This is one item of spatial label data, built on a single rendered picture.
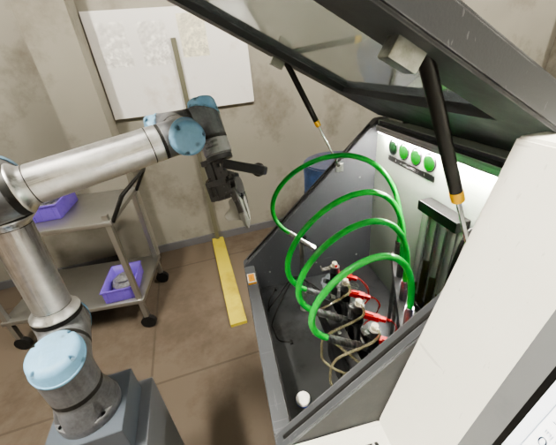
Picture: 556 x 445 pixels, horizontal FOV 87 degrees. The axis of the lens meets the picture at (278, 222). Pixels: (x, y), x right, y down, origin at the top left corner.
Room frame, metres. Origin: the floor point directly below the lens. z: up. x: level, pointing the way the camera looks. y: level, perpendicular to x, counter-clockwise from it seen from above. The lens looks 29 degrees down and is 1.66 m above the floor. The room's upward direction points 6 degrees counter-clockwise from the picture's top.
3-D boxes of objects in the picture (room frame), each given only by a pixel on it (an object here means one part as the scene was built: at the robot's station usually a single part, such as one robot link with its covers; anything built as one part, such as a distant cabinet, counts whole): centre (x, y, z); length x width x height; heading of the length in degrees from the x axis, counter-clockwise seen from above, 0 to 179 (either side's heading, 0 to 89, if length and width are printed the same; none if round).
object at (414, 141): (0.73, -0.41, 1.43); 0.54 x 0.03 x 0.02; 9
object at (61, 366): (0.48, 0.55, 1.07); 0.13 x 0.12 x 0.14; 28
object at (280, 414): (0.65, 0.08, 0.87); 0.62 x 0.04 x 0.16; 9
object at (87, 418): (0.48, 0.54, 0.95); 0.15 x 0.15 x 0.10
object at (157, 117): (0.77, 0.24, 1.53); 0.11 x 0.11 x 0.08; 28
